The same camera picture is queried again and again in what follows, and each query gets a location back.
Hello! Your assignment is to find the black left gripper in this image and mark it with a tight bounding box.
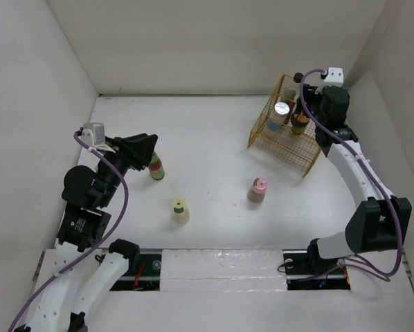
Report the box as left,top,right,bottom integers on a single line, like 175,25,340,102
98,132,158,205

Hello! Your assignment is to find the red lid sauce jar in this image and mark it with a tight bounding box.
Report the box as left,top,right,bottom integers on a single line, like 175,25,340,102
290,111,310,135

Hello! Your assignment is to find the dark soy sauce bottle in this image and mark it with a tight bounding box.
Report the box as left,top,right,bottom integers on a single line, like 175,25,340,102
284,72,303,103

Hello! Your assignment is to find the green label sauce bottle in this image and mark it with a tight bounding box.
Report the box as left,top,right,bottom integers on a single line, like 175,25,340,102
148,151,165,181

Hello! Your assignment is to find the silver cap blue shaker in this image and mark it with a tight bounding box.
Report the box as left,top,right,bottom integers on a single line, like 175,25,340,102
267,102,290,131

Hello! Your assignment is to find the yellow cap spice shaker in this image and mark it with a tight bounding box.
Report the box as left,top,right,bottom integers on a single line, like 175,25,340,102
172,199,190,225

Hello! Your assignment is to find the pink cap spice shaker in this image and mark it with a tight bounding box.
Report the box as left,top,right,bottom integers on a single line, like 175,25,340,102
247,177,268,204

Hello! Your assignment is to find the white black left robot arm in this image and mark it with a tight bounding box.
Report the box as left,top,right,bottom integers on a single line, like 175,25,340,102
9,128,158,331

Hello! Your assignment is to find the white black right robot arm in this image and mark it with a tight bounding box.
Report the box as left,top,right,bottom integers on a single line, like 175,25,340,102
297,84,412,281

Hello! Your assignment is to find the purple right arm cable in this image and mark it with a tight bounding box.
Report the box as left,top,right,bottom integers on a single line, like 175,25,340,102
299,68,404,283

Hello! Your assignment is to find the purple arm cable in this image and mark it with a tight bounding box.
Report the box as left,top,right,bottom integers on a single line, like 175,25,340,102
299,68,404,283
6,131,129,332

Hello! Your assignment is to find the yellow wire basket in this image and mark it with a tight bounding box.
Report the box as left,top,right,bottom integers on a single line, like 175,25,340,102
247,74,321,177

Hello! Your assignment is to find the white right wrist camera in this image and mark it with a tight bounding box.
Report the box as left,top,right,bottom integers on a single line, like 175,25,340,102
320,67,344,88

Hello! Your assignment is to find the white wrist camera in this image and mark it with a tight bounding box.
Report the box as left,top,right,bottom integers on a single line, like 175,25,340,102
320,67,344,88
81,122,106,147

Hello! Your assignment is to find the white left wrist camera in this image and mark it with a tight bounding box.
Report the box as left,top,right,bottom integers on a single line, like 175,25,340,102
81,122,106,147

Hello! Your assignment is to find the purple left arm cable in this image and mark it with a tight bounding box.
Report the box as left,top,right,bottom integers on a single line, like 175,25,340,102
6,131,129,332

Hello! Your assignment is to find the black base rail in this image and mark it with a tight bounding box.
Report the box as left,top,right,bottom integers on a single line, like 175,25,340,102
32,250,412,293

